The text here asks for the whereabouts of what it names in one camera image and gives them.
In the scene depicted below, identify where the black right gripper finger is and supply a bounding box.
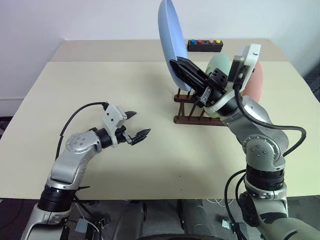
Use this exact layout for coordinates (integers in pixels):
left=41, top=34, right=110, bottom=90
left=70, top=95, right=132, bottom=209
left=169, top=59, right=209, bottom=92
left=176, top=56, right=210, bottom=81

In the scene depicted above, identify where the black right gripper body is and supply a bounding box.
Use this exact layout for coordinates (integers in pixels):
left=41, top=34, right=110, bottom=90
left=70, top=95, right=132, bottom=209
left=192, top=67, right=232, bottom=108

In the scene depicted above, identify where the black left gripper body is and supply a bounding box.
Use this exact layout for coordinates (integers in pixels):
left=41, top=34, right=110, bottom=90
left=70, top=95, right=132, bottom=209
left=115, top=126, right=134, bottom=146

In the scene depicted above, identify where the blue plate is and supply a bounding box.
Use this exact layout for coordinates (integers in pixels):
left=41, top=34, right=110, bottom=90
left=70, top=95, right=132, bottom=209
left=157, top=0, right=192, bottom=92

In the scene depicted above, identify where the pink-red plate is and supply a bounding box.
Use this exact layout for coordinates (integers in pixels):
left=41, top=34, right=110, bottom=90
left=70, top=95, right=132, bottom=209
left=240, top=60, right=265, bottom=104

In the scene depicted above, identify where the brown wooden dish rack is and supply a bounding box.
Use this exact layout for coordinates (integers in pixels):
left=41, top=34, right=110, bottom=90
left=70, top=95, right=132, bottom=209
left=173, top=86, right=226, bottom=126

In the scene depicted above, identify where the black button box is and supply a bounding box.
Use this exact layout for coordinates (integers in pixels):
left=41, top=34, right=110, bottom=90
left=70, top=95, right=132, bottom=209
left=187, top=39, right=224, bottom=53

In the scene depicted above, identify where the dark rounded shape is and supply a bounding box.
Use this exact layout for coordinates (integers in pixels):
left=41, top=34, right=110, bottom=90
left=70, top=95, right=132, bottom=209
left=178, top=198, right=214, bottom=236
left=123, top=199, right=149, bottom=240

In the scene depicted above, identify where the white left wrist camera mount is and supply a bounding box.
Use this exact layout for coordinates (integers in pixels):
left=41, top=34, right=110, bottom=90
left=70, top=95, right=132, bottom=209
left=101, top=104, right=128, bottom=149

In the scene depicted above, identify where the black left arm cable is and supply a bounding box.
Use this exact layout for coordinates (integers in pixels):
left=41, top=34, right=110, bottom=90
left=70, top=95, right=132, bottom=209
left=55, top=100, right=110, bottom=161

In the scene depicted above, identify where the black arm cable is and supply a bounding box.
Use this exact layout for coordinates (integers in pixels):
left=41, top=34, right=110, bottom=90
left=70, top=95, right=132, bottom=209
left=55, top=100, right=110, bottom=161
left=224, top=72, right=308, bottom=240

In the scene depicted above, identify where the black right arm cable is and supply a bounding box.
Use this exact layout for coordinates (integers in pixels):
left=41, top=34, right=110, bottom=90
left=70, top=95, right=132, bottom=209
left=224, top=72, right=308, bottom=240

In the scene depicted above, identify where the white cable under table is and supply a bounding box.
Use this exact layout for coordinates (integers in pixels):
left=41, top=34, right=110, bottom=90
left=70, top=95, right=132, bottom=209
left=206, top=198, right=226, bottom=209

